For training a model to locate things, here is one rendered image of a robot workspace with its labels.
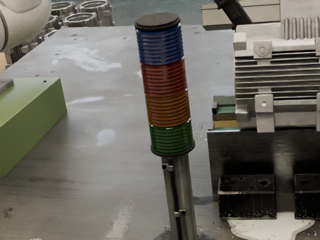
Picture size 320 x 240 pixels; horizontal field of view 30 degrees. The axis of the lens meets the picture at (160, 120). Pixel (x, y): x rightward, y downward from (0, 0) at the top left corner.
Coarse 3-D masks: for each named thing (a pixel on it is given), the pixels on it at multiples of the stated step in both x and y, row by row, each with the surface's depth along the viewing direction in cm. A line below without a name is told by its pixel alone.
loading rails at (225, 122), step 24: (216, 96) 122; (216, 120) 119; (216, 144) 109; (240, 144) 108; (264, 144) 108; (288, 144) 107; (312, 144) 106; (216, 168) 111; (240, 168) 111; (264, 168) 110; (288, 168) 109; (312, 168) 108; (216, 192) 114; (288, 192) 111
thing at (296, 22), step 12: (288, 0) 102; (300, 0) 101; (312, 0) 101; (288, 12) 102; (300, 12) 102; (312, 12) 101; (288, 24) 102; (300, 24) 101; (312, 24) 101; (288, 36) 102; (300, 36) 102; (312, 36) 101
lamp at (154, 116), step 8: (152, 96) 79; (176, 96) 79; (184, 96) 80; (152, 104) 80; (160, 104) 79; (168, 104) 79; (176, 104) 79; (184, 104) 80; (152, 112) 80; (160, 112) 80; (168, 112) 79; (176, 112) 80; (184, 112) 81; (152, 120) 81; (160, 120) 80; (168, 120) 80; (176, 120) 80; (184, 120) 81
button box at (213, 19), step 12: (240, 0) 130; (252, 0) 129; (264, 0) 128; (276, 0) 128; (204, 12) 131; (216, 12) 130; (252, 12) 129; (264, 12) 128; (276, 12) 128; (204, 24) 131; (216, 24) 130; (228, 24) 130
